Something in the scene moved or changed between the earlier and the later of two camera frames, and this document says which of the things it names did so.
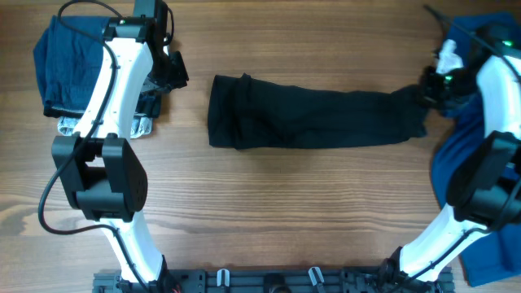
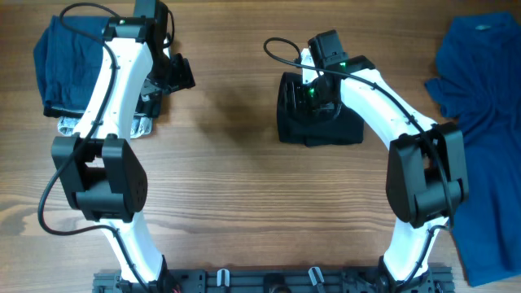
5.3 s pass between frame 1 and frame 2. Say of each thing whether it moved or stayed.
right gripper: moved
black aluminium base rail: stayed
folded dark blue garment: stayed
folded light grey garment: stayed
